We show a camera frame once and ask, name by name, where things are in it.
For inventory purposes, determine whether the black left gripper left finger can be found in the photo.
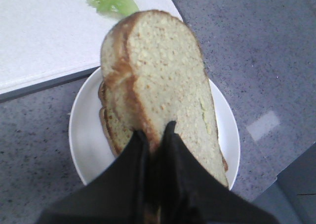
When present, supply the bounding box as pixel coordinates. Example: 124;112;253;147
37;132;149;224

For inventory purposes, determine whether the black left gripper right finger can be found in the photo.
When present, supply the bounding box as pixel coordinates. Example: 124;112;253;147
160;121;278;224

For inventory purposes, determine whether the green lettuce leaf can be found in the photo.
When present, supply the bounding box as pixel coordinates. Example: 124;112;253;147
86;0;139;16

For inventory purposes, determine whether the white round plate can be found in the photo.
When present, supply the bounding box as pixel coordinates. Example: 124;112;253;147
69;68;240;188

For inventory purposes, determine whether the white cutting board black rim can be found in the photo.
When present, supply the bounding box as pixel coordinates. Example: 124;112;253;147
0;0;184;103

